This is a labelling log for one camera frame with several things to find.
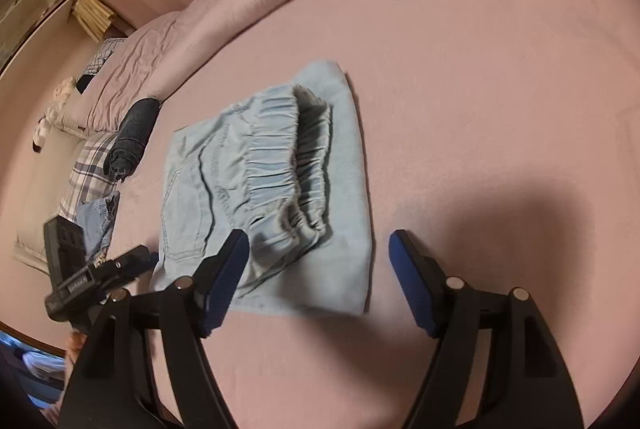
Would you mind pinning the person's blue clothing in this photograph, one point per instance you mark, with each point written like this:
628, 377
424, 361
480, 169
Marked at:
30, 369

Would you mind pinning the blue checked pillow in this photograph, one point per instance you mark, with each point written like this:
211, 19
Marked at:
102, 56

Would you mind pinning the pink pillow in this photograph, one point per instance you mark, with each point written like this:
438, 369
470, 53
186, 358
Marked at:
125, 69

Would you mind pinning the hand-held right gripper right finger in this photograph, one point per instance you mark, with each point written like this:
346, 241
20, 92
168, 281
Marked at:
415, 279

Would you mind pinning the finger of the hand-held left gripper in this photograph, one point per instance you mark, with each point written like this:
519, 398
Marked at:
131, 265

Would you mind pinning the dark grey rolled garment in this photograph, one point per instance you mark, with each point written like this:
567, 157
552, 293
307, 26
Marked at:
132, 136

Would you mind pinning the white plush toy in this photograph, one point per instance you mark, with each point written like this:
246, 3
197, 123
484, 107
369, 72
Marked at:
52, 114

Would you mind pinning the yellow fabric bundle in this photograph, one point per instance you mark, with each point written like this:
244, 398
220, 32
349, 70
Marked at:
95, 14

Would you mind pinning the light blue denim pants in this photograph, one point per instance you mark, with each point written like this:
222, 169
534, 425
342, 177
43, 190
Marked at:
270, 189

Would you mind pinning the white cabinet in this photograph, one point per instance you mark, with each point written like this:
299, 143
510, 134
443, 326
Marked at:
30, 14

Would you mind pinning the person's left hand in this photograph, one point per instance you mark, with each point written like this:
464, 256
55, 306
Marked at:
75, 344

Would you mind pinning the blue denim garment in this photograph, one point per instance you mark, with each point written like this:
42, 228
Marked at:
97, 224

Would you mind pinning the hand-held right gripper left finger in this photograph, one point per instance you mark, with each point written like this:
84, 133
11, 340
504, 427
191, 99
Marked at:
225, 279

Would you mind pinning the plaid cloth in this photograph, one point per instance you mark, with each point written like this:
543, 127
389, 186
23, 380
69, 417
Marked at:
87, 169

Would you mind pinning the pink bed sheet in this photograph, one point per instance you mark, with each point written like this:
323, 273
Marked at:
475, 109

